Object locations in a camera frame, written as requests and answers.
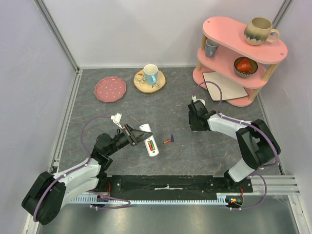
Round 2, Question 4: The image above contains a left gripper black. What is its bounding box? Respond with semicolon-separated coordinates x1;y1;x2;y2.
106;123;153;156

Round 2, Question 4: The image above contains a white remote control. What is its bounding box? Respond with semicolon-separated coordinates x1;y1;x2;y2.
139;123;159;157

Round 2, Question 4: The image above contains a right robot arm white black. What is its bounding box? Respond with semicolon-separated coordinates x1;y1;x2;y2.
188;100;281;192

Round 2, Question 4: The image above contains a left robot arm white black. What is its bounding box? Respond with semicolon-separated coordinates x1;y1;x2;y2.
21;124;154;225

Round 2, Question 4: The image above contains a white square mat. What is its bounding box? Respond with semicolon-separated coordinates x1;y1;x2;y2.
203;72;248;101

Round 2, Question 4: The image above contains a beige leaf saucer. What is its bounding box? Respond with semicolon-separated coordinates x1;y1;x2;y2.
133;70;166;94

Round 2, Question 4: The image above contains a pink dotted plate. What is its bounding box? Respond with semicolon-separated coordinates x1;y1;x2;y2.
94;76;126;103

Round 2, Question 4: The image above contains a pink three-tier shelf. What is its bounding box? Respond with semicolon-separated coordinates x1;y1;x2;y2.
193;16;288;107

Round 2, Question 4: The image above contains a light blue cup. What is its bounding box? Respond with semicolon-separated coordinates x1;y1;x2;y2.
143;64;158;85

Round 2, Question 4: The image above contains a patterned dark bowl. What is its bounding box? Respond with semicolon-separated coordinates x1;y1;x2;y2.
234;57;258;78

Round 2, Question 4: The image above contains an orange red cup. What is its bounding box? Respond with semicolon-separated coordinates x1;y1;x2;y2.
236;58;251;73

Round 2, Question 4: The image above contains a grey blue mug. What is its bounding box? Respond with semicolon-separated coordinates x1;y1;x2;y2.
205;39;219;58

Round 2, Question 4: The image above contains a beige ceramic mug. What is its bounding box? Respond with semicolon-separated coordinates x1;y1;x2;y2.
244;17;280;46

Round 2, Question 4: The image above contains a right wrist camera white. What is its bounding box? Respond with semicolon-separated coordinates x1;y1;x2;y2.
192;95;206;106

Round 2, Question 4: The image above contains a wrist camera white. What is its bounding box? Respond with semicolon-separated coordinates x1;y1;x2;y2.
111;113;123;129
192;95;206;106

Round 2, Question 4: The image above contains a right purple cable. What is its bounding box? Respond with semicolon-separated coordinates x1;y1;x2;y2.
192;81;281;211

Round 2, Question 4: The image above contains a purple cable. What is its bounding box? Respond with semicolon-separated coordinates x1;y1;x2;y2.
33;115;132;222
192;81;281;211

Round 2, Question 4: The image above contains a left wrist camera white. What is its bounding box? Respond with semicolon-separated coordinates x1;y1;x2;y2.
111;113;123;129

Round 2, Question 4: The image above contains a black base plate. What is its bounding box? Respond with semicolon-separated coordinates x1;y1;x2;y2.
94;175;253;201

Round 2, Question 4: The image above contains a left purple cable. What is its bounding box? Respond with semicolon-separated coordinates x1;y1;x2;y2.
33;115;132;222

